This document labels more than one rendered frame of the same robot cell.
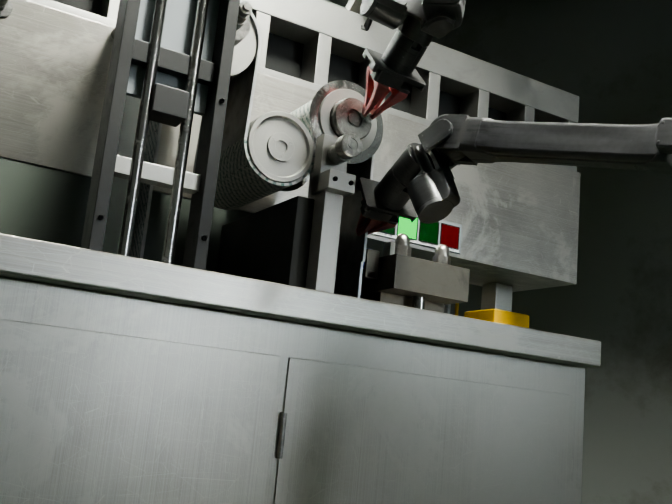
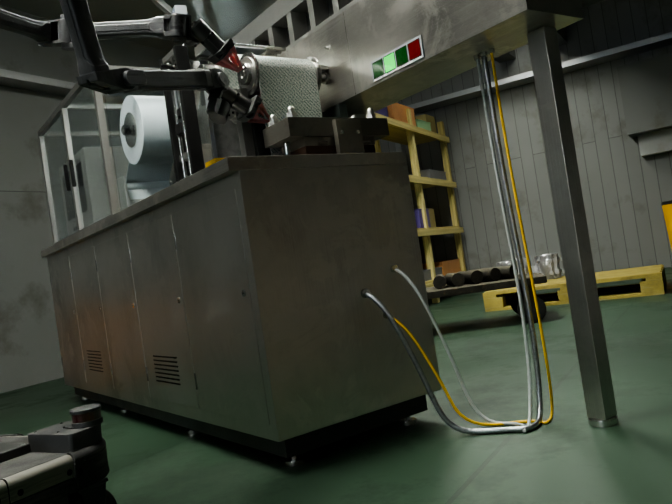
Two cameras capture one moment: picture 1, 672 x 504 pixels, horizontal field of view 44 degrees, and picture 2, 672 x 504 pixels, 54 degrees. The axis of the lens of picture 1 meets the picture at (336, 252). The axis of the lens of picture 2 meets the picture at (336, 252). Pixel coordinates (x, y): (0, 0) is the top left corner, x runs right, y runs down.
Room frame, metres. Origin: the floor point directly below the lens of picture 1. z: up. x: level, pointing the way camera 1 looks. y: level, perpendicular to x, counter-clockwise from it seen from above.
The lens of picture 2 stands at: (1.31, -2.23, 0.56)
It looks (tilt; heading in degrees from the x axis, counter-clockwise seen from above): 1 degrees up; 84
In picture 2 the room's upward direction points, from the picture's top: 9 degrees counter-clockwise
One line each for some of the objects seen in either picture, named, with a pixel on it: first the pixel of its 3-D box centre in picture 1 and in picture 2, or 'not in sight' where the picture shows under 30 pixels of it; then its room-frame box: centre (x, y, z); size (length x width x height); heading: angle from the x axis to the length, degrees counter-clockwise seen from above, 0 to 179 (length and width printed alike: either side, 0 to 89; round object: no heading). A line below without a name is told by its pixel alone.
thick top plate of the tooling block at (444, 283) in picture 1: (371, 288); (327, 132); (1.59, -0.08, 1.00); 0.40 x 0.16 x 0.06; 29
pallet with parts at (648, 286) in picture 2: not in sight; (573, 274); (3.81, 2.92, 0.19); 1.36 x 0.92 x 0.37; 143
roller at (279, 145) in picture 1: (250, 163); not in sight; (1.41, 0.17, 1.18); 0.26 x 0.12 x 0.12; 29
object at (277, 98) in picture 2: (334, 220); (293, 111); (1.49, 0.01, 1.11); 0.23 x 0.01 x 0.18; 29
